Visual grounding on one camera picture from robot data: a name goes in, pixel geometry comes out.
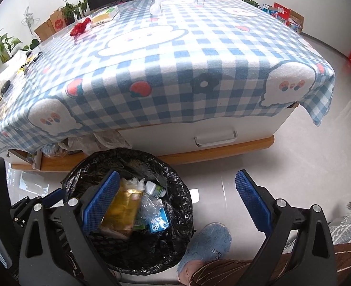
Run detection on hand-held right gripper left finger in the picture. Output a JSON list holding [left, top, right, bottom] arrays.
[[18, 170, 122, 286]]

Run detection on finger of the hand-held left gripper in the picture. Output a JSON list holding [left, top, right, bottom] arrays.
[[10, 188, 65, 225]]

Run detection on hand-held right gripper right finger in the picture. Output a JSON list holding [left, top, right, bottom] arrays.
[[235, 169, 337, 286]]

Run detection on yellow foil snack packet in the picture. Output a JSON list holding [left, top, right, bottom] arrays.
[[99, 178, 142, 240]]

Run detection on white bottle green label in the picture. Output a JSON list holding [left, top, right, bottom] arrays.
[[145, 180, 167, 199]]

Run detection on blue milk carton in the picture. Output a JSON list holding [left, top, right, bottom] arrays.
[[147, 207, 170, 234]]

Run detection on black bag lined bin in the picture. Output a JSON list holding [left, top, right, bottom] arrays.
[[62, 148, 195, 275]]

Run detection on open white drawer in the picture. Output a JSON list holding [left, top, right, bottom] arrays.
[[3, 149, 43, 170]]

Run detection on blue right slipper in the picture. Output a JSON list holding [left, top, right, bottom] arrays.
[[175, 222, 232, 275]]

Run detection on white plastic bags under tablecloth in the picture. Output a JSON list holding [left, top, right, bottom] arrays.
[[58, 130, 133, 155]]

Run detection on person's left leg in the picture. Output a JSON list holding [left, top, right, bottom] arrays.
[[59, 253, 76, 276]]

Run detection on person's leg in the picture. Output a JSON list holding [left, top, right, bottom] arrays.
[[178, 243, 351, 286], [59, 253, 76, 276]]

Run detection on person's right leg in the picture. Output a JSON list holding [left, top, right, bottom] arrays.
[[178, 243, 351, 286]]

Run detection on white cabinet wooden base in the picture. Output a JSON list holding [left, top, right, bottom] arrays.
[[10, 103, 299, 172]]

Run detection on white plastic bag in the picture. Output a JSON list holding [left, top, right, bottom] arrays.
[[0, 50, 36, 79]]

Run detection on black yellow striped object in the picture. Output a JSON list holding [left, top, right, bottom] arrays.
[[17, 54, 42, 73]]

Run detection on blue checkered printed tablecloth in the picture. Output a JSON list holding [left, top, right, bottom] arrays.
[[0, 0, 335, 155]]

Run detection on plain brown cardboard box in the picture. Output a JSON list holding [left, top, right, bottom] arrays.
[[34, 22, 51, 41]]

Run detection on red wrapper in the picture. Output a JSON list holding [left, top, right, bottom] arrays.
[[70, 18, 93, 38]]

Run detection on brown bag red flower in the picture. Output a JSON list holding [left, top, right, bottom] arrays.
[[46, 10, 67, 33]]

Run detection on cardboard box colourful packs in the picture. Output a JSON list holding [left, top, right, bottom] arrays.
[[273, 2, 305, 34]]

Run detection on tall leafy potted plant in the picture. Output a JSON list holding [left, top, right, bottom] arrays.
[[55, 0, 89, 24]]

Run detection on blue white carton box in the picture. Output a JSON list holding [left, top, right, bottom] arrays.
[[263, 4, 279, 17]]

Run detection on white wire ornament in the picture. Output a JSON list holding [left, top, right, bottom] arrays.
[[22, 6, 40, 36]]

